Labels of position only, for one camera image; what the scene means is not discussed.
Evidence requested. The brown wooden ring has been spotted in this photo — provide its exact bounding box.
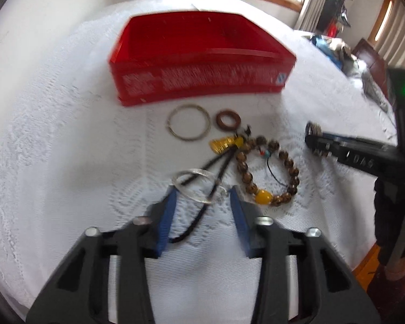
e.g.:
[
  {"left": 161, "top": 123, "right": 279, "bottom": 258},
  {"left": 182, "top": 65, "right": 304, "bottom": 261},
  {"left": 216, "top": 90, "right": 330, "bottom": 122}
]
[{"left": 215, "top": 108, "right": 242, "bottom": 132}]

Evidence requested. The large wooden bead bracelet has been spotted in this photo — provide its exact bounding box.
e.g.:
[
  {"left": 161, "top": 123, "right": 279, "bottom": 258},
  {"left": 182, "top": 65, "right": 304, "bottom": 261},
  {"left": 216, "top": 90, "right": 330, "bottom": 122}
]
[{"left": 235, "top": 134, "right": 302, "bottom": 207}]

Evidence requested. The clear silver bangle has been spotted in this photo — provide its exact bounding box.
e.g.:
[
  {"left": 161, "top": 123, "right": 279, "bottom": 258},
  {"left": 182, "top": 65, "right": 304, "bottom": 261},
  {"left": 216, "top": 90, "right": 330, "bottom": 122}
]
[{"left": 171, "top": 168, "right": 228, "bottom": 205}]

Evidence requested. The dark wooden headboard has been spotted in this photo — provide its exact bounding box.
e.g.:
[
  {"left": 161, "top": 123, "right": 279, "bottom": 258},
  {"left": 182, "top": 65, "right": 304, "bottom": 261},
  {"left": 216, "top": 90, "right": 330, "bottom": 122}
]
[{"left": 352, "top": 38, "right": 389, "bottom": 99}]

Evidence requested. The pile of clothes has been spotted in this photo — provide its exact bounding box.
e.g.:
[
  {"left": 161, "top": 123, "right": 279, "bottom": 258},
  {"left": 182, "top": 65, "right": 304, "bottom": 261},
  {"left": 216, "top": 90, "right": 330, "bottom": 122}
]
[{"left": 304, "top": 34, "right": 394, "bottom": 124}]

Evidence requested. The black gloved right hand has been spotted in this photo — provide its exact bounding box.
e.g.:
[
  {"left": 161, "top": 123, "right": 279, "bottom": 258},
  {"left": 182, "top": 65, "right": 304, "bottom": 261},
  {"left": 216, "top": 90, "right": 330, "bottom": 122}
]
[{"left": 374, "top": 178, "right": 405, "bottom": 265}]

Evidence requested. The black cord gold pendant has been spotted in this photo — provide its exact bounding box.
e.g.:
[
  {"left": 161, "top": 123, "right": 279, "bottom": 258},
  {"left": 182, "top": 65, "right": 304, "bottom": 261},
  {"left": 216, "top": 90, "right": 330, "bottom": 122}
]
[{"left": 169, "top": 125, "right": 252, "bottom": 244}]

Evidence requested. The white lace tablecloth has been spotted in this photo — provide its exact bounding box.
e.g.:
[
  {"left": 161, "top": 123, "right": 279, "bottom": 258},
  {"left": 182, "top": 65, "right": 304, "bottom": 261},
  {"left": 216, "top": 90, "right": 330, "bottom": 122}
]
[{"left": 0, "top": 0, "right": 394, "bottom": 313}]

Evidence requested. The silver metal wristwatch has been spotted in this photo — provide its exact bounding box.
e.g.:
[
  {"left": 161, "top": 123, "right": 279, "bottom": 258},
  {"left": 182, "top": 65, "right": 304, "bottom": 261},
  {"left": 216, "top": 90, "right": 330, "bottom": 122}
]
[{"left": 305, "top": 121, "right": 323, "bottom": 136}]

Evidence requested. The coat rack with clothes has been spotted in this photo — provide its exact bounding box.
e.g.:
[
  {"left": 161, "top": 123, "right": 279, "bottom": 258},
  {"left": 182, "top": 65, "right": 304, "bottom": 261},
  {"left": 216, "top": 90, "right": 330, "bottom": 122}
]
[{"left": 316, "top": 0, "right": 350, "bottom": 37}]

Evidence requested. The silver metal bangle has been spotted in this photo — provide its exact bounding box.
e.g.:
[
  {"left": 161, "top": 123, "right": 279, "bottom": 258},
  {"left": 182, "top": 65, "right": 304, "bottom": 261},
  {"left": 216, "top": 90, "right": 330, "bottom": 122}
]
[{"left": 165, "top": 104, "right": 211, "bottom": 142}]

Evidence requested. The grey curtain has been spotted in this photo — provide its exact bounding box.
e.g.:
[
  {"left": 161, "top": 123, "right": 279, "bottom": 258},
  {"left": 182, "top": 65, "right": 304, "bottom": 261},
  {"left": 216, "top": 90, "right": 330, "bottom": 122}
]
[{"left": 294, "top": 0, "right": 326, "bottom": 32}]

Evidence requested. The red metal tin box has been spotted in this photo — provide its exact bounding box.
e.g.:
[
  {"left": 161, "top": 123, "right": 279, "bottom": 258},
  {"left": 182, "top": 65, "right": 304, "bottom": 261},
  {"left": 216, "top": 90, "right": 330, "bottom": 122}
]
[{"left": 109, "top": 10, "right": 296, "bottom": 107}]

